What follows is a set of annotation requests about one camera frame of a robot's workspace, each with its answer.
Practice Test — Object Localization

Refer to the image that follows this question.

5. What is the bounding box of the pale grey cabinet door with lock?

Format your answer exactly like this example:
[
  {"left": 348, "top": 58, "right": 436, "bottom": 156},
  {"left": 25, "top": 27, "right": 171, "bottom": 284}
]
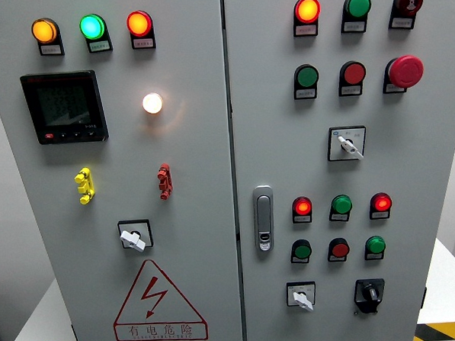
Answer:
[{"left": 223, "top": 0, "right": 455, "bottom": 341}]

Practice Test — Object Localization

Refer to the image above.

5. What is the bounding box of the dark red buzzer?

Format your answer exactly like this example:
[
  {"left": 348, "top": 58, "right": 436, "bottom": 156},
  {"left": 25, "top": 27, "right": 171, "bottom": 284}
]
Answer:
[{"left": 393, "top": 0, "right": 425, "bottom": 18}]

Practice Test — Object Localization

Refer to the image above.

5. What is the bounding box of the black display meter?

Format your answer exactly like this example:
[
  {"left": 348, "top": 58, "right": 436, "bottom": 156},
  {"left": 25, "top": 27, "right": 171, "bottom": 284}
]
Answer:
[{"left": 19, "top": 69, "right": 110, "bottom": 146}]

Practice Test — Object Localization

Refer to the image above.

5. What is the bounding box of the small red push button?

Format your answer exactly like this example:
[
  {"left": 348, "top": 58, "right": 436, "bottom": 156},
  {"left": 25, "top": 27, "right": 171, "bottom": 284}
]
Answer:
[{"left": 327, "top": 236, "right": 351, "bottom": 259}]

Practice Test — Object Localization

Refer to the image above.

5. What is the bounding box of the black knob turn switch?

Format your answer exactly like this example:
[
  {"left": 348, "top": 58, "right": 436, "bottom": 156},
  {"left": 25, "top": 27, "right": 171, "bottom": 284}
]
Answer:
[{"left": 352, "top": 278, "right": 387, "bottom": 316}]

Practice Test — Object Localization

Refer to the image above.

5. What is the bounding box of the small red handle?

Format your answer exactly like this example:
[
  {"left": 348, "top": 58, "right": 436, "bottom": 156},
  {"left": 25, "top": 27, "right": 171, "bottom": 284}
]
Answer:
[{"left": 156, "top": 162, "right": 174, "bottom": 201}]

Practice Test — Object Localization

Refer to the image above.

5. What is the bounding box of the small green push button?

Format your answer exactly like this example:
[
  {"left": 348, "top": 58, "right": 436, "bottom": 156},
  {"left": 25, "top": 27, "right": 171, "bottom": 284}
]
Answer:
[{"left": 290, "top": 239, "right": 313, "bottom": 261}]

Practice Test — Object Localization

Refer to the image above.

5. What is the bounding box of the red orange round lamp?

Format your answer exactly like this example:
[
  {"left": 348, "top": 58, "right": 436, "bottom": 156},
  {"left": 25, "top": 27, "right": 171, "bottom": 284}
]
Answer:
[
  {"left": 293, "top": 0, "right": 322, "bottom": 25},
  {"left": 125, "top": 9, "right": 154, "bottom": 39}
]

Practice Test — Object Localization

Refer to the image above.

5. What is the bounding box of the white handle turn switch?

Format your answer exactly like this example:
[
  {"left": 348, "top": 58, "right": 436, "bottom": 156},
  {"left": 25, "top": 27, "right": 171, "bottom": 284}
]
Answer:
[
  {"left": 117, "top": 219, "right": 155, "bottom": 254},
  {"left": 325, "top": 125, "right": 368, "bottom": 163},
  {"left": 285, "top": 281, "right": 318, "bottom": 314}
]

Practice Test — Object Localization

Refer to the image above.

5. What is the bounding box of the bright green round lamp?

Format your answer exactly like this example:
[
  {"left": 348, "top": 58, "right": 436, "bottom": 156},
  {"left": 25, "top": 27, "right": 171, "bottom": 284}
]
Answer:
[{"left": 79, "top": 13, "right": 107, "bottom": 41}]

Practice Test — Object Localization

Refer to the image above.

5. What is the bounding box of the small yellow handle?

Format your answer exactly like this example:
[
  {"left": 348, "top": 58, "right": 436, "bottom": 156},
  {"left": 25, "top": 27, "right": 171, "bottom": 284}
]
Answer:
[{"left": 73, "top": 166, "right": 98, "bottom": 206}]

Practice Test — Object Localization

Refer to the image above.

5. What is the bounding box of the large red stop button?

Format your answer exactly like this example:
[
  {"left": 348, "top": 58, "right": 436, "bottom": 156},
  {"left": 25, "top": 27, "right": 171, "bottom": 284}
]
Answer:
[{"left": 384, "top": 54, "right": 425, "bottom": 90}]

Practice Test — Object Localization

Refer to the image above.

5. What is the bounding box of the silver door lock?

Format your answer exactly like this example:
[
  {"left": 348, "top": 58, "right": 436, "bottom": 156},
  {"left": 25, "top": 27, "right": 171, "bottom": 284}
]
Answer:
[{"left": 252, "top": 184, "right": 277, "bottom": 253}]

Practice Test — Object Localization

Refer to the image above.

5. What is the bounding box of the small red round lamp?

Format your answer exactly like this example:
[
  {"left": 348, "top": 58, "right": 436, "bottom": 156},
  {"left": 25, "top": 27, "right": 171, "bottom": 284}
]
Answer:
[
  {"left": 292, "top": 196, "right": 314, "bottom": 217},
  {"left": 369, "top": 191, "right": 394, "bottom": 213}
]

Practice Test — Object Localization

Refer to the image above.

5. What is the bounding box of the red warning triangle sign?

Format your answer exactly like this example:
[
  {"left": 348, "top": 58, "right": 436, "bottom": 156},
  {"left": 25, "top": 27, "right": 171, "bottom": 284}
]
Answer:
[{"left": 110, "top": 256, "right": 210, "bottom": 341}]

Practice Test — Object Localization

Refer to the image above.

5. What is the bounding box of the dark green round lamp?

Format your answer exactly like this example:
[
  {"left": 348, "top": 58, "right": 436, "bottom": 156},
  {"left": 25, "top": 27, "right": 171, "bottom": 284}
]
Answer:
[{"left": 342, "top": 0, "right": 373, "bottom": 20}]

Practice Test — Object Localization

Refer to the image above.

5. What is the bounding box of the white round lamp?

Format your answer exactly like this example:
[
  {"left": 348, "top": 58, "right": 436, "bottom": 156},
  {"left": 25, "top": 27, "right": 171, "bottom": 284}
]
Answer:
[{"left": 141, "top": 92, "right": 164, "bottom": 115}]

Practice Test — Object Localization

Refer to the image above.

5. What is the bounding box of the yellow round lamp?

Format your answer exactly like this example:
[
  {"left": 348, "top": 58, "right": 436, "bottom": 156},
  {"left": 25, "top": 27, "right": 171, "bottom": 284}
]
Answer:
[{"left": 30, "top": 18, "right": 59, "bottom": 46}]

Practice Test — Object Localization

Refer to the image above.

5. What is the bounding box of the small green round lamp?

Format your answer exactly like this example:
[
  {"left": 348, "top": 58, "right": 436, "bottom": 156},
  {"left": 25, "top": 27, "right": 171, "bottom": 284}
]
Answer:
[
  {"left": 364, "top": 235, "right": 388, "bottom": 256},
  {"left": 329, "top": 194, "right": 354, "bottom": 215}
]

